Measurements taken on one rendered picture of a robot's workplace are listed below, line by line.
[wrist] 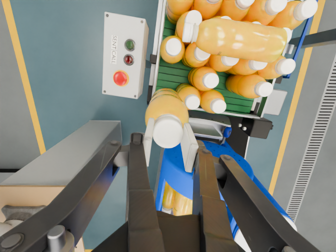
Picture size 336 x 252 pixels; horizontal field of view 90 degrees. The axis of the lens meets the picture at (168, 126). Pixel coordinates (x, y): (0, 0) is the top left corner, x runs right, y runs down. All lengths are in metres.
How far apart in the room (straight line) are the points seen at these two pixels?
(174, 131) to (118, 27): 0.35
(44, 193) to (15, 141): 1.45
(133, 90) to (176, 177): 0.27
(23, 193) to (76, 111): 1.05
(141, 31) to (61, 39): 1.37
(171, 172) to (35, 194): 0.61
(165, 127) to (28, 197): 0.80
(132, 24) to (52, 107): 1.54
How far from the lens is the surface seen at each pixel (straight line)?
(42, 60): 1.89
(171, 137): 0.21
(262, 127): 0.70
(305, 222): 2.99
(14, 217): 0.96
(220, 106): 0.49
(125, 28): 0.49
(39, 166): 1.11
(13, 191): 0.95
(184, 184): 0.47
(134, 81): 0.48
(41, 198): 0.91
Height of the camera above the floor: 1.57
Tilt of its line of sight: 71 degrees down
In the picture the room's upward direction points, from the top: 177 degrees clockwise
